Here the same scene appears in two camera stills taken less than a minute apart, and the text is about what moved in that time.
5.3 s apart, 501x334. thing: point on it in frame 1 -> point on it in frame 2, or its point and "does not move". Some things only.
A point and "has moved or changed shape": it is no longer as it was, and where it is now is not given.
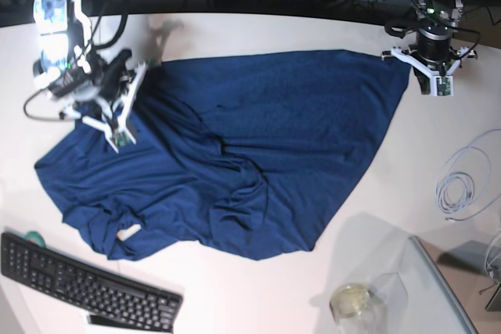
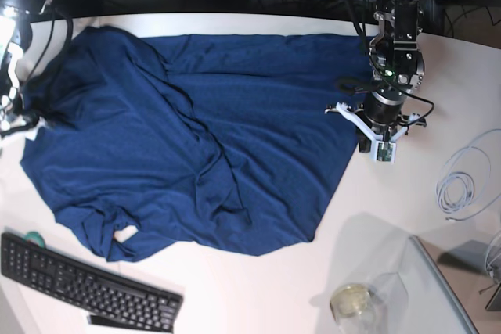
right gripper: (434, 56) -> (380, 122)
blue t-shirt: (244, 153) has moved or changed shape
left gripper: (113, 90) -> (14, 117)
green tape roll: (36, 237) does not move
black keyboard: (45, 270) does not move
